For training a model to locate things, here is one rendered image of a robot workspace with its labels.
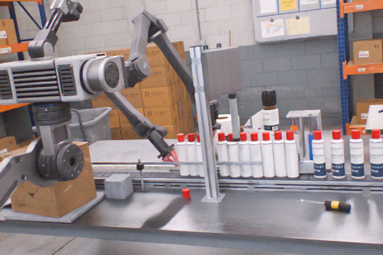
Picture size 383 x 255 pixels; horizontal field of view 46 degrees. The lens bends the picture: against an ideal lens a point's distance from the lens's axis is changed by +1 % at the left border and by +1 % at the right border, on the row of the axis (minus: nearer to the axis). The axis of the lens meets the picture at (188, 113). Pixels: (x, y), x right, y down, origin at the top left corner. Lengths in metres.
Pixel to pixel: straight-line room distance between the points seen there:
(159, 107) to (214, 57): 3.78
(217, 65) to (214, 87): 0.09
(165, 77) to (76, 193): 3.57
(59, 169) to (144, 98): 3.98
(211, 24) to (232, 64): 4.85
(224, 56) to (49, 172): 0.83
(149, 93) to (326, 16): 2.50
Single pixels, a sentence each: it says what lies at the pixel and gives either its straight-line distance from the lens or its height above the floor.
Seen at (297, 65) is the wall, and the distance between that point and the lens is 6.46.
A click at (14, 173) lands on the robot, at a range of 1.72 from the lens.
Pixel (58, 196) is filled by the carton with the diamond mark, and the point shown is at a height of 0.94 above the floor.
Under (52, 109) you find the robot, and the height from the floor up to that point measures 1.35.
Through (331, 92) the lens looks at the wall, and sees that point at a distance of 6.46.
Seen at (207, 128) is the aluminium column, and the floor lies 1.15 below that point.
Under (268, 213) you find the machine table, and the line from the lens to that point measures 1.83.
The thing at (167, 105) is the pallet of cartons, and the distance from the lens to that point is 5.55.
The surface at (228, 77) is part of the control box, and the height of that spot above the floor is 1.36.
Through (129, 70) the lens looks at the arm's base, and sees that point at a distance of 1.67.
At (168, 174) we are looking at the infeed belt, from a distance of 2.24.
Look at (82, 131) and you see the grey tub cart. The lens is 4.36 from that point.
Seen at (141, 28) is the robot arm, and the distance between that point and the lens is 1.95.
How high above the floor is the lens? 1.59
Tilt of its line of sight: 11 degrees down
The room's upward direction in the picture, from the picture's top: 7 degrees counter-clockwise
